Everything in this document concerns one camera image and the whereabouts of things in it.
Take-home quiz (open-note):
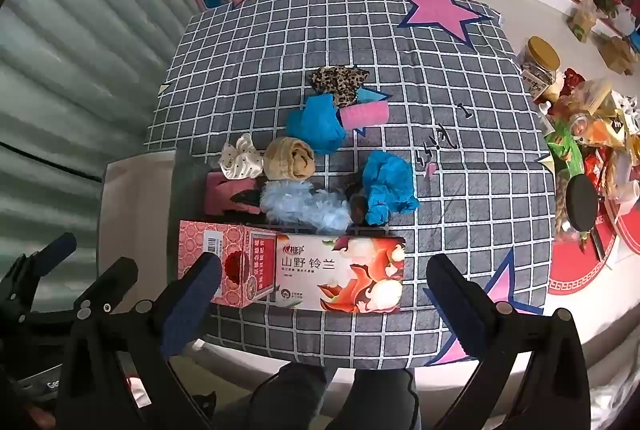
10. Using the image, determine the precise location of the jar with gold lid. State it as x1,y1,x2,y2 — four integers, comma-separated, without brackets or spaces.
517,36,562,103

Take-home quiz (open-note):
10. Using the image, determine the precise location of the person's right leg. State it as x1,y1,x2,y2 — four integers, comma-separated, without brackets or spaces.
320,367,421,430

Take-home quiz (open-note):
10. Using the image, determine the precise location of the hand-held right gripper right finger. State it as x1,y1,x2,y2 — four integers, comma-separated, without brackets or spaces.
425,253,592,430

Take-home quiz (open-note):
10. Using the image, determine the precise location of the beige towel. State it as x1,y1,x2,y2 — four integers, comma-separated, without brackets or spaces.
263,136,317,183

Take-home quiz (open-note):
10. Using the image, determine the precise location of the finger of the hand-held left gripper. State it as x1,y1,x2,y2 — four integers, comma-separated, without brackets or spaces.
74,257,139,311
0,232,78,311

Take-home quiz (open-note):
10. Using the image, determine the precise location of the white red snack packet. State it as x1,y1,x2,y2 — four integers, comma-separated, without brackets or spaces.
272,234,407,315

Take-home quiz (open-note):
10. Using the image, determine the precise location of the red round mat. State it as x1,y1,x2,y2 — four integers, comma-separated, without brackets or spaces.
546,200,640,298

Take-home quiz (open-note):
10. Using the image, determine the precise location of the pink foam roller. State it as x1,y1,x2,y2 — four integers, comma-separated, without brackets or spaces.
339,102,391,131

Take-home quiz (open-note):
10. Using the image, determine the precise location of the leopard print scrunchie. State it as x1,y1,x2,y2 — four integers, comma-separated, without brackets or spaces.
307,65,371,108

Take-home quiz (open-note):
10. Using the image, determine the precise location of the black round disc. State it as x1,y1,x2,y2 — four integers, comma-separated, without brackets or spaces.
560,174,600,232

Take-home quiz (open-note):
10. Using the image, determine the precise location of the green yellow snack bag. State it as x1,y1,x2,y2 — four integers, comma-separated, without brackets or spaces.
567,0,598,43

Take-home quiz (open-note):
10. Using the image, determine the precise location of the blue cloth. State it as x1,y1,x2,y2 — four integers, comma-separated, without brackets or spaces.
286,94,348,156
361,150,420,227

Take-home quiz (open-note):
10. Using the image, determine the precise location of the brown cardboard box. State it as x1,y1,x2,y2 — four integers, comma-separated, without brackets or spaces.
595,32,640,76

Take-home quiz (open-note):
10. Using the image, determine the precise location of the pile of snack packets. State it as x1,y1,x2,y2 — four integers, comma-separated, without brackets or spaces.
537,67,640,221

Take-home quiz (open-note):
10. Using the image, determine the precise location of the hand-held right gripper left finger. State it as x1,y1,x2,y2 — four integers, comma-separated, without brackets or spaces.
55,251,224,430

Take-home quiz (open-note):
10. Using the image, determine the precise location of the grey checked star blanket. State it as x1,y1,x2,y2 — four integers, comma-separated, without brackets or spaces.
144,0,557,368

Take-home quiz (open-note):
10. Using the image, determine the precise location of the white polka dot scrunchie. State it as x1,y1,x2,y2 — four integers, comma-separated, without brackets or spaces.
218,133,266,183

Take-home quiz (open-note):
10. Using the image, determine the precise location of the dark brown fluffy scrunchie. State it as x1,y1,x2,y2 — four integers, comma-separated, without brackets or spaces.
345,177,371,226

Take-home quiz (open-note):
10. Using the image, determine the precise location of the light blue fluffy scrunchie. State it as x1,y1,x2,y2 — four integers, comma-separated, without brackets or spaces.
260,180,353,233

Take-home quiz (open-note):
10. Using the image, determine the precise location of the red flower plant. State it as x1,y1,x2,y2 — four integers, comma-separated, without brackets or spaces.
592,0,623,18

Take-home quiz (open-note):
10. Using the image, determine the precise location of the pink patterned box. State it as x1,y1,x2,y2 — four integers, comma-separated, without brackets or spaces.
179,220,279,309

